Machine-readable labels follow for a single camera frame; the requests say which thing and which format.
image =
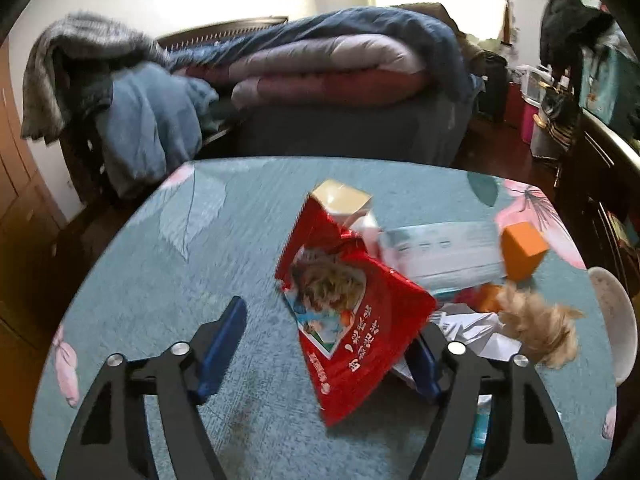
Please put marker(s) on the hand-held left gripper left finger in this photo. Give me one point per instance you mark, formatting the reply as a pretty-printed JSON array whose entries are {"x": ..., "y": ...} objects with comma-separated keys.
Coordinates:
[{"x": 222, "y": 345}]

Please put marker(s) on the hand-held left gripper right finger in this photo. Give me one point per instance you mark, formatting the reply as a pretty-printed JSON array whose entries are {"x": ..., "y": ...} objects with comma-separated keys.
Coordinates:
[{"x": 422, "y": 367}]

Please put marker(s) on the red snack bag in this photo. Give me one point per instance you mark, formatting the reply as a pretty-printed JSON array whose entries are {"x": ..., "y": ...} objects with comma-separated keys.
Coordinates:
[{"x": 360, "y": 310}]

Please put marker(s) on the white speckled waste bin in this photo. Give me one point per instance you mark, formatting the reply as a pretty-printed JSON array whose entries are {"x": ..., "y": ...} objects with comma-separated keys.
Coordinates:
[{"x": 612, "y": 320}]

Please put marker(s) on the white crumpled paper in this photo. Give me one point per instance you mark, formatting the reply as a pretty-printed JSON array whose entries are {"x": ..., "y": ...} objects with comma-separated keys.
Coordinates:
[{"x": 475, "y": 332}]

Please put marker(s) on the light blue small packet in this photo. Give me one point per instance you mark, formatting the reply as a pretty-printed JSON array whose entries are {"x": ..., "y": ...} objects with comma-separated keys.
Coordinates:
[{"x": 481, "y": 430}]

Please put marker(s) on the teal floral tablecloth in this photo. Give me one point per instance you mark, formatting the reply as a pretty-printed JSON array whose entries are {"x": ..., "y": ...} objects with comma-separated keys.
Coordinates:
[{"x": 150, "y": 285}]

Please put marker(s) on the orange scrap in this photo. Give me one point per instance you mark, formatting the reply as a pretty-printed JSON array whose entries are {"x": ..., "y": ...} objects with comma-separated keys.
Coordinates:
[{"x": 487, "y": 297}]

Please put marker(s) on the white and blue packet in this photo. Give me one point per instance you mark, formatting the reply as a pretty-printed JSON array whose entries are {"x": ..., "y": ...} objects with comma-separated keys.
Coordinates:
[{"x": 440, "y": 250}]

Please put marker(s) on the tan fluffy fur clump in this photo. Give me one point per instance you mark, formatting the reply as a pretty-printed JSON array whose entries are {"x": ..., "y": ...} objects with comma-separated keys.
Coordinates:
[{"x": 540, "y": 327}]

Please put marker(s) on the orange box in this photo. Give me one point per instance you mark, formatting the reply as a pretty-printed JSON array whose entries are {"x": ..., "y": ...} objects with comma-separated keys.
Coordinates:
[{"x": 522, "y": 250}]

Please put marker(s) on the cream carton box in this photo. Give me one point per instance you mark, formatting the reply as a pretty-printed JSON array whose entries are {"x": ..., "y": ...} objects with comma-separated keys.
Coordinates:
[{"x": 340, "y": 197}]

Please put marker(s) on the brown wooden wardrobe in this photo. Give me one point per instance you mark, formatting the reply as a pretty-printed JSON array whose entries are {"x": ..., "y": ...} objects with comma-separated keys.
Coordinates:
[{"x": 20, "y": 210}]

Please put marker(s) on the dark wooden sideboard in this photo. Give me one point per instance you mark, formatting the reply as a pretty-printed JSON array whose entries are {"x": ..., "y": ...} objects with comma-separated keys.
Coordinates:
[{"x": 600, "y": 175}]

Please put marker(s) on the pink plastic bin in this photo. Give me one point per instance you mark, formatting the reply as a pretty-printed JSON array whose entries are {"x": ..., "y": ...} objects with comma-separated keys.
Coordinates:
[{"x": 530, "y": 125}]

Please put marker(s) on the red container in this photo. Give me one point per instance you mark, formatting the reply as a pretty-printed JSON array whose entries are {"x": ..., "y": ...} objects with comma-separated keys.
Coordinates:
[{"x": 513, "y": 105}]

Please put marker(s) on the black suitcase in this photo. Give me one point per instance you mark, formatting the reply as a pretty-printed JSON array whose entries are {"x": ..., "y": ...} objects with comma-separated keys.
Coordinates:
[{"x": 492, "y": 85}]

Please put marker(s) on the black handbag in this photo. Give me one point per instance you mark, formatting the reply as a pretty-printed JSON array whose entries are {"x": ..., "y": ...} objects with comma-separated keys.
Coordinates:
[{"x": 555, "y": 105}]

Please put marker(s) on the pink folded quilt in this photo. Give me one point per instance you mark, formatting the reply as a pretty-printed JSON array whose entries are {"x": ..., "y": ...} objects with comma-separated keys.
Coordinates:
[{"x": 325, "y": 65}]

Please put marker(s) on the white plastic container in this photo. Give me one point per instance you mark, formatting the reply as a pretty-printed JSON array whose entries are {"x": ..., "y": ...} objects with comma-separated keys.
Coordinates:
[{"x": 532, "y": 85}]

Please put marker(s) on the dark wooden headboard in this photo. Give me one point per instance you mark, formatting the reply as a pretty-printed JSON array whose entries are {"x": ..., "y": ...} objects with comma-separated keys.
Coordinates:
[{"x": 225, "y": 27}]

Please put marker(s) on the teal storage box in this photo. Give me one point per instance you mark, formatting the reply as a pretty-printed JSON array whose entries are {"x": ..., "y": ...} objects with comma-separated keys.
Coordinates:
[{"x": 610, "y": 90}]

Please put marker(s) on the dark blue duvet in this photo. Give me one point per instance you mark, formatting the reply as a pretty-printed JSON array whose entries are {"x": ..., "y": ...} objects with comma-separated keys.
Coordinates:
[{"x": 390, "y": 22}]

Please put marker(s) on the tan cloth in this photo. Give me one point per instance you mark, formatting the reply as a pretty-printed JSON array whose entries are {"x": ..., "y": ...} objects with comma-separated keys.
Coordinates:
[{"x": 430, "y": 12}]

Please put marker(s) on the black hanging clothes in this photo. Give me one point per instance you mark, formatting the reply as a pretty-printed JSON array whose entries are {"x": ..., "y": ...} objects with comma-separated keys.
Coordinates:
[{"x": 570, "y": 25}]

